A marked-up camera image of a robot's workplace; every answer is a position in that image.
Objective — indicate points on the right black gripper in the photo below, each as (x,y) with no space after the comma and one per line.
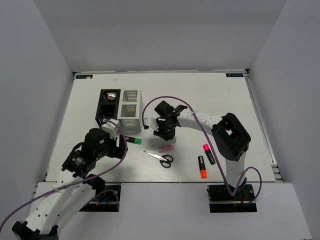
(161,133)

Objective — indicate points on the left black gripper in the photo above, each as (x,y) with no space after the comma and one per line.
(117,152)

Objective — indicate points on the pink eraser capsule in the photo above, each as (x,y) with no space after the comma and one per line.
(166,148)

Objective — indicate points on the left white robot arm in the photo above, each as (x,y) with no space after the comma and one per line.
(75,186)

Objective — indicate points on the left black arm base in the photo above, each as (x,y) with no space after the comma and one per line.
(106,202)

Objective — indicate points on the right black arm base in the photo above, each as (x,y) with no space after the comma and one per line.
(221,202)

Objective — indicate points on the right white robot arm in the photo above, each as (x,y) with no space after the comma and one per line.
(227,138)

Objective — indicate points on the black green-capped marker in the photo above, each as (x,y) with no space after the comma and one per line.
(133,140)

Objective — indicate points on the white pen holder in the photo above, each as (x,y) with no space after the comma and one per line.
(130,111)

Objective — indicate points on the black pen holder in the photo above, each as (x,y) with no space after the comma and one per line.
(107,110)

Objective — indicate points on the pink capped black highlighter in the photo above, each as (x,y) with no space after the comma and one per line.
(209,154)

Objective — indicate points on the orange capped black highlighter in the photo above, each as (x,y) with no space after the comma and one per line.
(202,167)

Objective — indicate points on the right blue table label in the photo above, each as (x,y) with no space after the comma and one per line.
(234,75)

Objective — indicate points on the blue table label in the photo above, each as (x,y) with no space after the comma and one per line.
(234,75)
(84,76)

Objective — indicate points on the left blue table label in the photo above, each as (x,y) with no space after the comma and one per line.
(84,76)

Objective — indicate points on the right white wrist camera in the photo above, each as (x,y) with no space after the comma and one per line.
(150,122)

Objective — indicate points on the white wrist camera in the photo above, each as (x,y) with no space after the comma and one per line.
(111,127)
(150,122)

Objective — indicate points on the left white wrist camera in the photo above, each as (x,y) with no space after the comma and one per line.
(111,127)

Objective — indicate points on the black handled scissors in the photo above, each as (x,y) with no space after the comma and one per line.
(165,160)

